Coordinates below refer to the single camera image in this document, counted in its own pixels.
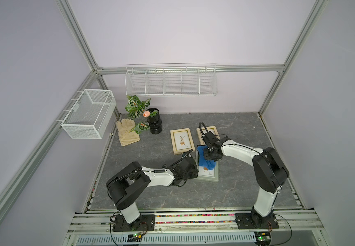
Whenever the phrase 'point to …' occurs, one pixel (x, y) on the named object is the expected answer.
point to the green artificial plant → (136, 109)
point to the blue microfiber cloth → (202, 161)
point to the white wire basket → (91, 115)
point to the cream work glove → (126, 131)
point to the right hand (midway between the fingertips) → (207, 154)
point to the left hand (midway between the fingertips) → (196, 175)
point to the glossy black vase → (154, 121)
